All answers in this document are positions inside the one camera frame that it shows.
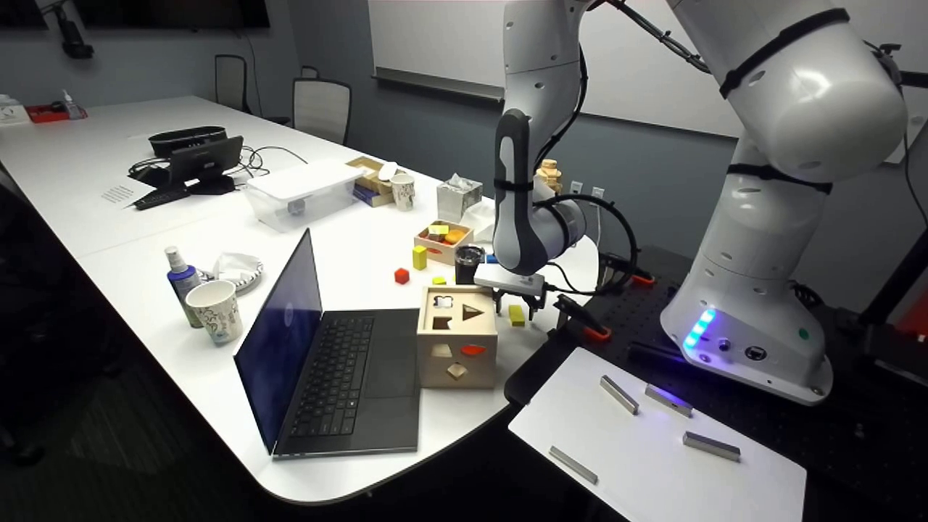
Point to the white paper cup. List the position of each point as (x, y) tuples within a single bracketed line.
[(404, 190)]

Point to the black tumbler cup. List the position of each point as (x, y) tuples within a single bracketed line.
[(468, 265)]

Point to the red wooden block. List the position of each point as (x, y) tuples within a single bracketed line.
[(400, 277)]

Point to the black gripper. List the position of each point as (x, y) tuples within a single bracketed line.
[(513, 297)]

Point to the grey metal strip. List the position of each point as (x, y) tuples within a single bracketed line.
[(668, 401), (712, 443), (572, 465)]

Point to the blue spray bottle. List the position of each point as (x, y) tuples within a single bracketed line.
[(179, 278)]

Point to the red flat item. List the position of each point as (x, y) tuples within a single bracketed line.
[(48, 110)]

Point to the patterned paper cup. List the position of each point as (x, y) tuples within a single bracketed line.
[(214, 311)]

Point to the wall whiteboard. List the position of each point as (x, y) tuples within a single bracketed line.
[(452, 45)]

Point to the small yellow wooden block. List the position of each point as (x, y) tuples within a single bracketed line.
[(516, 313)]

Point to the wooden shape sorter box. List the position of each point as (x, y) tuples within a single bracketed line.
[(456, 336)]

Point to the crumpled clear plastic bag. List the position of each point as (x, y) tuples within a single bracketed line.
[(239, 271)]

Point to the large black wall screen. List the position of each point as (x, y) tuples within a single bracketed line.
[(174, 11)]

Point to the grey office chair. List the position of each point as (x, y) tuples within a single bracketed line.
[(322, 105), (229, 81)]

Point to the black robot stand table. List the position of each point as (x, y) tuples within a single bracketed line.
[(851, 435)]

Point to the orange black clamp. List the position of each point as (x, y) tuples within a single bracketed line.
[(587, 326), (641, 278)]

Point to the white cardboard box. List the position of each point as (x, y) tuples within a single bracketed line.
[(294, 191)]

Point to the blue wooden block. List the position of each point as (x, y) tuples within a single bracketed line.
[(490, 259)]

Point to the grey tissue box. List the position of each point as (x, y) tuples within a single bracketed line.
[(456, 197)]

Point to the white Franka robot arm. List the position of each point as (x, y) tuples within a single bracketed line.
[(800, 97)]

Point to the white small box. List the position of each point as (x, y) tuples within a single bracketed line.
[(13, 110)]

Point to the orange block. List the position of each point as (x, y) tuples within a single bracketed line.
[(452, 234)]

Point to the black open laptop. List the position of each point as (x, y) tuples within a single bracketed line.
[(327, 378)]

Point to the wooden tray of blocks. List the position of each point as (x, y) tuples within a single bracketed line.
[(440, 248)]

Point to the yellow cylinder block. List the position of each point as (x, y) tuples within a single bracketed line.
[(417, 255)]

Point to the black conference device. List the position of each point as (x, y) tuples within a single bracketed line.
[(188, 169)]

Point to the black ceiling hung camera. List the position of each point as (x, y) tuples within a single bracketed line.
[(69, 29)]

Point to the black marker pen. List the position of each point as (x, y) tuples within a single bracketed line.
[(617, 393)]

